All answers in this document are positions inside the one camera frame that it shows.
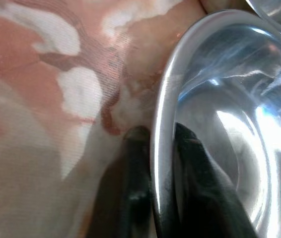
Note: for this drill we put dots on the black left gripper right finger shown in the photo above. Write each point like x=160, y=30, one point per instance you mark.
x=195, y=188

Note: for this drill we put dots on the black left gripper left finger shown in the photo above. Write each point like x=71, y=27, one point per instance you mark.
x=136, y=173

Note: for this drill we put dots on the shiny steel bowl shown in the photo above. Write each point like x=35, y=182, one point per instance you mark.
x=279, y=15
x=230, y=86

